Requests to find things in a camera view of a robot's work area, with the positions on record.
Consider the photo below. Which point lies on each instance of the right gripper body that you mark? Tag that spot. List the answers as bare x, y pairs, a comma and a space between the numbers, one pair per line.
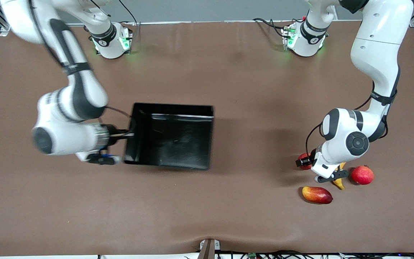
114, 130

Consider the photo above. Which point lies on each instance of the small red yellow apple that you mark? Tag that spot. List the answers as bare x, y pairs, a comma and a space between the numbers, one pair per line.
303, 156

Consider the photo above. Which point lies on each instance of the yellow banana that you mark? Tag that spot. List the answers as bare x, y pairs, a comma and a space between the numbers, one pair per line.
339, 184

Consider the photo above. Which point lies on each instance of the black plastic box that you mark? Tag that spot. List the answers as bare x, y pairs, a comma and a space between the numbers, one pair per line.
178, 140

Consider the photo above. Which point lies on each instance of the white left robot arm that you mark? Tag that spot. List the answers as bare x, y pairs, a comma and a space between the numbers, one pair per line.
376, 54

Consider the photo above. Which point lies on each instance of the red yellow mango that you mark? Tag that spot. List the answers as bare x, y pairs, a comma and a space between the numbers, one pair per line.
317, 195

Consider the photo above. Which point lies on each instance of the red pomegranate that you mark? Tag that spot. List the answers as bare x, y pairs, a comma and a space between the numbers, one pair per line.
363, 175

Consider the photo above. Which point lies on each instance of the brown table cover sheet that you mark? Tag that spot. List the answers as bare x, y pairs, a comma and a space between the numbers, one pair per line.
228, 208

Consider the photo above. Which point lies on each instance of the small green circuit board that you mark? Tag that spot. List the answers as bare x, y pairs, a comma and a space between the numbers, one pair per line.
252, 255

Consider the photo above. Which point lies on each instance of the silver table edge rail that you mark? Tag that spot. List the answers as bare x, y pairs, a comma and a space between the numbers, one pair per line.
192, 22

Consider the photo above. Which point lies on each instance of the metal camera mount clamp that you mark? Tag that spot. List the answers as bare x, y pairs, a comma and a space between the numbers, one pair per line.
208, 250

